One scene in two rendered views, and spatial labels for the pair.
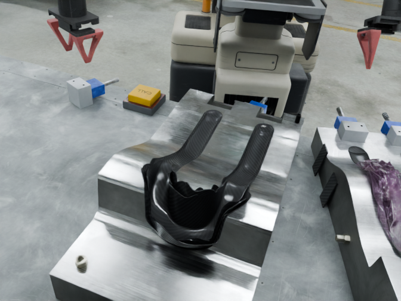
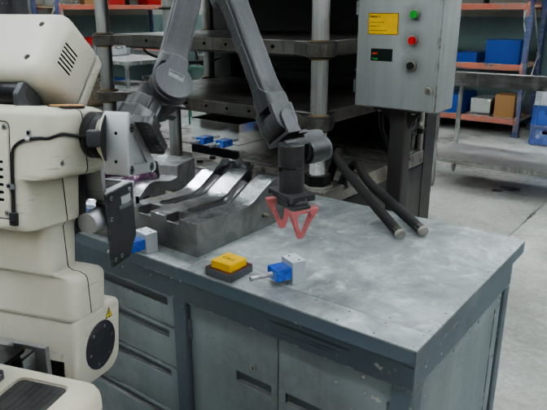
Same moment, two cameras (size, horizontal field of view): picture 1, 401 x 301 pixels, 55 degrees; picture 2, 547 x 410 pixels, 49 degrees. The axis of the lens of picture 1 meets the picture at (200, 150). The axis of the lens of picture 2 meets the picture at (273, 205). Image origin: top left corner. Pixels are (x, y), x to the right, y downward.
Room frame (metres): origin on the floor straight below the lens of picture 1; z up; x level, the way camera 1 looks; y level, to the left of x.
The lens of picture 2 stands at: (2.00, 0.70, 1.40)
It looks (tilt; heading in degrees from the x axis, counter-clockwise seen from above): 18 degrees down; 200
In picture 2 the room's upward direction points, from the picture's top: straight up
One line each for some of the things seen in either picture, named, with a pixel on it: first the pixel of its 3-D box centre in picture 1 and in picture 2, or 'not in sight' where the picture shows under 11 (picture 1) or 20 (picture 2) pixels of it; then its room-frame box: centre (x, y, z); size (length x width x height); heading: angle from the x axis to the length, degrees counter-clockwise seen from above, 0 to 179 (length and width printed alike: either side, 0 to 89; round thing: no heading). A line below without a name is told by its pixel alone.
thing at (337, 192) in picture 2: not in sight; (255, 151); (-0.53, -0.33, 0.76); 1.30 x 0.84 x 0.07; 73
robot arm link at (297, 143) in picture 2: not in sight; (293, 154); (0.80, 0.30, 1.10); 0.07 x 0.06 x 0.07; 150
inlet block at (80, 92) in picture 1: (96, 86); (275, 272); (0.83, 0.28, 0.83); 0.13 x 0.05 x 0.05; 140
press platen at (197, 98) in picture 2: not in sight; (258, 110); (-0.53, -0.31, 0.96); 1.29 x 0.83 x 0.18; 73
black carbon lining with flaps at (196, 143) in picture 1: (217, 155); (217, 183); (0.50, -0.03, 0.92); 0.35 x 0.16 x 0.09; 163
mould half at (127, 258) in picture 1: (206, 181); (224, 198); (0.49, -0.01, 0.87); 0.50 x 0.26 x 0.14; 163
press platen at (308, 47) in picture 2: not in sight; (257, 55); (-0.53, -0.31, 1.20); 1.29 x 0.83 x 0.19; 73
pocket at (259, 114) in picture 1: (268, 122); (150, 213); (0.69, -0.14, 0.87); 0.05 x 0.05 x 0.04; 73
